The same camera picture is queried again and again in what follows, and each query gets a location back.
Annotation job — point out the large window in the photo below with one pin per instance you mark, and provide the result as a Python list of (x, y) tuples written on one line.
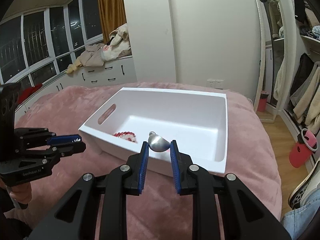
[(40, 38)]

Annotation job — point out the red stool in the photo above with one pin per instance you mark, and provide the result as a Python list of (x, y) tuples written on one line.
[(305, 146)]

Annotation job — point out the folded clothes on shelf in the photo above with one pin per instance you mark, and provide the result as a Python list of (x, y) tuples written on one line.
[(310, 25)]

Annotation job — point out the white drawer cabinet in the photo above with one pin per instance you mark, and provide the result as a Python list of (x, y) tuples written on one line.
[(115, 72)]

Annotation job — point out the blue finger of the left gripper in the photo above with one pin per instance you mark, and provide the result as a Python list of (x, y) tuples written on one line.
[(64, 139), (68, 149)]

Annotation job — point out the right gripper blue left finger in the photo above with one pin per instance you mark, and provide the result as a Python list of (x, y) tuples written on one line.
[(143, 163)]

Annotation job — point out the wall power sockets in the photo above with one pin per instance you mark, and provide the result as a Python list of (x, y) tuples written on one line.
[(217, 84)]

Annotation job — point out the pile of beige clothes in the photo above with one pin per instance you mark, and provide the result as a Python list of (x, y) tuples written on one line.
[(96, 55)]

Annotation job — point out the blue jeans leg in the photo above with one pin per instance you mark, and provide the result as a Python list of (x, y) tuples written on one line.
[(297, 220)]

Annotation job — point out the golden curtain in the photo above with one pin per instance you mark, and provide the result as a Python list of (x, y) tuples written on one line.
[(112, 15)]

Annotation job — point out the standing mirror white frame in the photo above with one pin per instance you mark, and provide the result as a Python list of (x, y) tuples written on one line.
[(272, 60)]

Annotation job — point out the white sneaker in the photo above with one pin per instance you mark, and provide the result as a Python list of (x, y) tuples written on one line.
[(303, 191)]

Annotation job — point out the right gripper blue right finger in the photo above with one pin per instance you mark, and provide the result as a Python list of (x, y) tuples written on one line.
[(175, 167)]

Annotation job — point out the white plastic storage bin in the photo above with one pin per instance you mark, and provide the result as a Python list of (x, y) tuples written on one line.
[(197, 121)]

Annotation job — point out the left hand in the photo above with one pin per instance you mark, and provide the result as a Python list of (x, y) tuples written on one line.
[(21, 193)]

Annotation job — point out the hanging beige coats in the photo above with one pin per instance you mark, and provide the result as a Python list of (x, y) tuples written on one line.
[(304, 94)]

